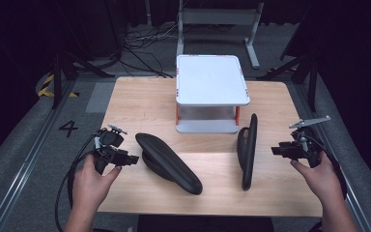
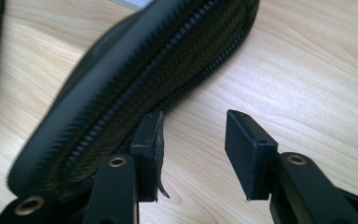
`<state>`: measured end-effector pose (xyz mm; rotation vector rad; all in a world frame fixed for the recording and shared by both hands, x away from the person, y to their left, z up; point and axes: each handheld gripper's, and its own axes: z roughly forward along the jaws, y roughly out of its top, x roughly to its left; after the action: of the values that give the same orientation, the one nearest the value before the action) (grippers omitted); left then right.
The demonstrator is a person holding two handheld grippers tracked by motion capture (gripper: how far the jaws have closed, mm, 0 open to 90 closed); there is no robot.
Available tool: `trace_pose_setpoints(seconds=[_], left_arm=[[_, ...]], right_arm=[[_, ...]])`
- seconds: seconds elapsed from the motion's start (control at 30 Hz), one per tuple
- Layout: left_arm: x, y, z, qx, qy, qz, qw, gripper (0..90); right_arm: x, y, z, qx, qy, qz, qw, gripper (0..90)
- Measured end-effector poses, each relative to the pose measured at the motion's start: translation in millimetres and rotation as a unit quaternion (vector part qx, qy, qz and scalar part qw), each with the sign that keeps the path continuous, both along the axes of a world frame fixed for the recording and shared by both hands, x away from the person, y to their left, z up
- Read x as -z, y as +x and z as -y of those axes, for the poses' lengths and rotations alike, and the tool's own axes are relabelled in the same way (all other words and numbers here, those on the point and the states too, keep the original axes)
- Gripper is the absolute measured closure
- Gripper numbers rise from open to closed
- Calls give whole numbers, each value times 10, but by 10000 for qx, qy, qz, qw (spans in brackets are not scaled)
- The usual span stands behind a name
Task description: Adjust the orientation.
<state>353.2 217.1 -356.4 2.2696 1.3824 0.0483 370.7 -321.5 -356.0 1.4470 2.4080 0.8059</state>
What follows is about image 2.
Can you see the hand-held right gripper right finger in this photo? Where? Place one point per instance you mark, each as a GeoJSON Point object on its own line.
{"type": "Point", "coordinates": [248, 155]}

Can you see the black zippered case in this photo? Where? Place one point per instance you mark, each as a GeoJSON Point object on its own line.
{"type": "Point", "coordinates": [130, 77]}

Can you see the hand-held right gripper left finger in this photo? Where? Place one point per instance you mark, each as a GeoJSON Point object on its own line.
{"type": "Point", "coordinates": [146, 155]}

